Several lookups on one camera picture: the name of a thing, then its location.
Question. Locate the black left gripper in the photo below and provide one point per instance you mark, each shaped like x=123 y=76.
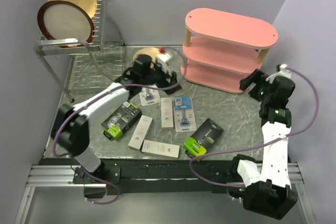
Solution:
x=165 y=75

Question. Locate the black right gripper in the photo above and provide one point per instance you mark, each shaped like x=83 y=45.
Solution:
x=256 y=76

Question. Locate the blue razor blister pack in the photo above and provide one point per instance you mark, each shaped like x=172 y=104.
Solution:
x=184 y=117
x=149 y=97

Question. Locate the pink three-tier shelf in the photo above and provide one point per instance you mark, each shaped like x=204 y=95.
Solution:
x=222 y=48

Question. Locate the black green razor box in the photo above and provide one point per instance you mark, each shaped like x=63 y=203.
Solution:
x=115 y=126
x=201 y=141

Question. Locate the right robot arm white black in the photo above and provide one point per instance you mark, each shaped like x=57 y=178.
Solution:
x=268 y=189

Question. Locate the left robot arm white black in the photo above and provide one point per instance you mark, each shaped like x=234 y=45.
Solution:
x=71 y=128

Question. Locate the white razor box upright centre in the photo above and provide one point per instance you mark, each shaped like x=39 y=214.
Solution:
x=166 y=113

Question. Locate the floral wooden plate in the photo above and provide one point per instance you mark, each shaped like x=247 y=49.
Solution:
x=150 y=51

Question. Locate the white razor box slanted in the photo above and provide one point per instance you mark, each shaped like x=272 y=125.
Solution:
x=140 y=133

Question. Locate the white razor box bottom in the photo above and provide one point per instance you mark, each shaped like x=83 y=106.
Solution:
x=161 y=149

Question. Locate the metal dish rack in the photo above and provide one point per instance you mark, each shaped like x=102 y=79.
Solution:
x=92 y=66

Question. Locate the brown rimmed white plate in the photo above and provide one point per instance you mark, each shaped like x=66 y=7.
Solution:
x=64 y=20

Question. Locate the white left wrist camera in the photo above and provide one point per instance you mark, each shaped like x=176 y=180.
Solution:
x=164 y=57

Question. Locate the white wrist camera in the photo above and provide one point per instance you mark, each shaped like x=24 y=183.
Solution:
x=282 y=70
x=164 y=57

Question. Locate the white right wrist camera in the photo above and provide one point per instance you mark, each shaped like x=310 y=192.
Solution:
x=282 y=70

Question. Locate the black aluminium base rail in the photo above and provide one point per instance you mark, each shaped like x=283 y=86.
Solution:
x=135 y=176

